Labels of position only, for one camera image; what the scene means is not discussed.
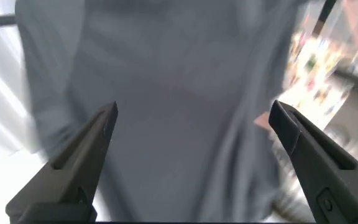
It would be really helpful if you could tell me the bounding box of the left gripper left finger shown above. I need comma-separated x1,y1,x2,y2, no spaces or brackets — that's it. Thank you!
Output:
5,101,119,223

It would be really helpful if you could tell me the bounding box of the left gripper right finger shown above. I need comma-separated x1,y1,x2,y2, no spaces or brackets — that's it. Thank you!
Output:
268,99,358,223

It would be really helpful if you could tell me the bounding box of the cream printed garment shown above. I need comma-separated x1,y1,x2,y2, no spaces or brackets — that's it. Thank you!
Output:
282,30,356,131

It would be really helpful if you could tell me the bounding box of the dark grey garment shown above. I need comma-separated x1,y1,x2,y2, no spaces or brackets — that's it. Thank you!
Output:
14,0,310,223

